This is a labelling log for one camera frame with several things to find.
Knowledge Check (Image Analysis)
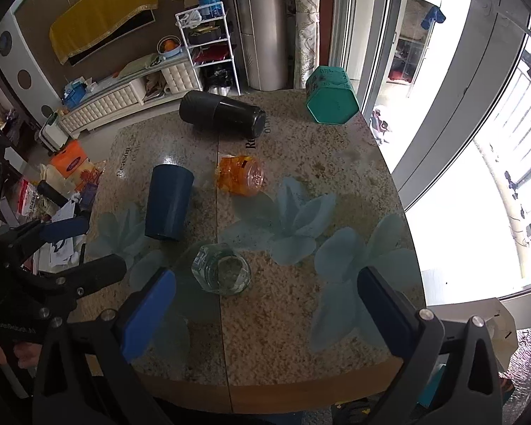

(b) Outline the blue box on cabinet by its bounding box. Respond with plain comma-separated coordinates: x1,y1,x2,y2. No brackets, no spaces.
62,80,87,111

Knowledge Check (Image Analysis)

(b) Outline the white tufted tv cabinet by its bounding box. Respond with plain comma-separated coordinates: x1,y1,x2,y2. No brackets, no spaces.
56,53,200,138

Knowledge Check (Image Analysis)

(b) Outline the teal hexagonal tin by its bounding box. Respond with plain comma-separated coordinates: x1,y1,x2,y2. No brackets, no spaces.
306,65,360,125

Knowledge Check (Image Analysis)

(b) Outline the dark blue plastic cup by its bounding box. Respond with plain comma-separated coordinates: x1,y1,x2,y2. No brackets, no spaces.
144,164,194,241

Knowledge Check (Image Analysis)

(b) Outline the silver standing air conditioner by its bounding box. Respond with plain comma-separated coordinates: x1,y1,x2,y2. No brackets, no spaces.
235,0,287,91

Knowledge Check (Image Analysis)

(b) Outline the black cylindrical tumbler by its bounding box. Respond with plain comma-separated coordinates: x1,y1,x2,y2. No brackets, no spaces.
179,90,267,139

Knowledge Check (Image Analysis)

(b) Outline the yellow cloth over television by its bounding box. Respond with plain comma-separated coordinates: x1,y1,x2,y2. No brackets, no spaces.
48,0,159,64

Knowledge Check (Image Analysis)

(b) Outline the white wire shelf rack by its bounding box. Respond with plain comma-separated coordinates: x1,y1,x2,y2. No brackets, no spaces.
175,1,241,95

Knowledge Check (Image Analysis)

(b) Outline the beige patterned curtain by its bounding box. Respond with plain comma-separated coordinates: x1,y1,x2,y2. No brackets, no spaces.
293,0,320,88

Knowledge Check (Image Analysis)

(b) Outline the orange patterned plastic cup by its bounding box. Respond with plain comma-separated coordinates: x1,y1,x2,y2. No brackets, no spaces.
216,155,264,197

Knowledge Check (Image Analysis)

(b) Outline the bowl with oranges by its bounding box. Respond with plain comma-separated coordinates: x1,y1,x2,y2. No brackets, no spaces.
157,35,182,58

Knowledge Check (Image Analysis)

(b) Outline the orange snack bag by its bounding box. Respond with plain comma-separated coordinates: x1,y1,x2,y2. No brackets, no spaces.
51,140,98,192

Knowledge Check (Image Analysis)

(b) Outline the person's left hand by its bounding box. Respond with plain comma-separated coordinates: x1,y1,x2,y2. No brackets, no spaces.
0,342,42,368

